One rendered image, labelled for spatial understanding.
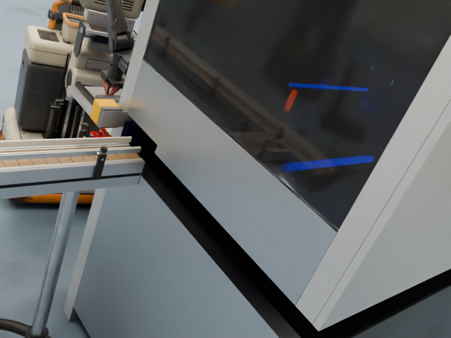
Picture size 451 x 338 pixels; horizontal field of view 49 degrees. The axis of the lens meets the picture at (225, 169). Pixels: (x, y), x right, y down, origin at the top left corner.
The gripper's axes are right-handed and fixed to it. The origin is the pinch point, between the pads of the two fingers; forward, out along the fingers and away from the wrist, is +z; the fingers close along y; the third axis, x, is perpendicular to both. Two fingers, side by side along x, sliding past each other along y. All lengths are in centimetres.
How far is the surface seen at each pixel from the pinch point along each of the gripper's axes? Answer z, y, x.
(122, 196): 13.0, 44.6, -13.1
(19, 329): 76, 43, -37
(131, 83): -23.2, 30.1, -13.2
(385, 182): -53, 120, -15
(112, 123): -9.8, 33.1, -17.9
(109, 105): -14.7, 30.1, -18.8
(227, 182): -25, 84, -14
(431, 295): -3, 128, 55
